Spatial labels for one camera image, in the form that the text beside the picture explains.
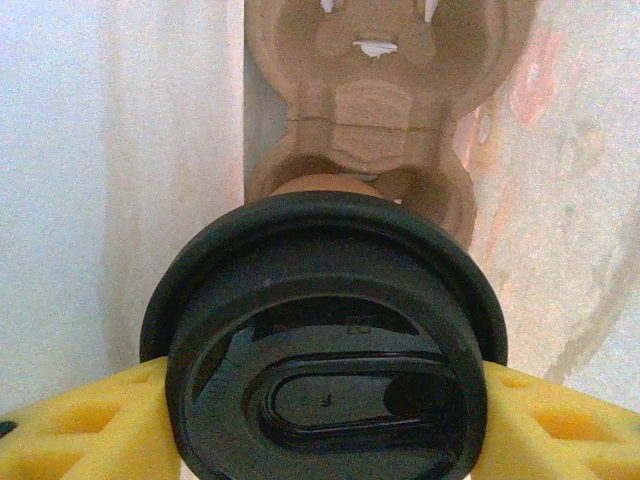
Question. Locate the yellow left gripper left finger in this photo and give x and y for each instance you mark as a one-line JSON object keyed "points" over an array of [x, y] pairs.
{"points": [[85, 440]]}

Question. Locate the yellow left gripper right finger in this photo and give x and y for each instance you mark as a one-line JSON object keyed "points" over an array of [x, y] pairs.
{"points": [[565, 440]]}

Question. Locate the black plastic cup lid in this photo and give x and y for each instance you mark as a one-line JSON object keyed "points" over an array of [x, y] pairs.
{"points": [[325, 300]]}

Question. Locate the brown paper coffee cup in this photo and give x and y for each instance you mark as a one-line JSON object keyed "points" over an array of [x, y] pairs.
{"points": [[325, 187]]}

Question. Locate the brown pulp cup carrier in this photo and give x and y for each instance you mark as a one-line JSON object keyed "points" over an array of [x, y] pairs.
{"points": [[370, 135]]}

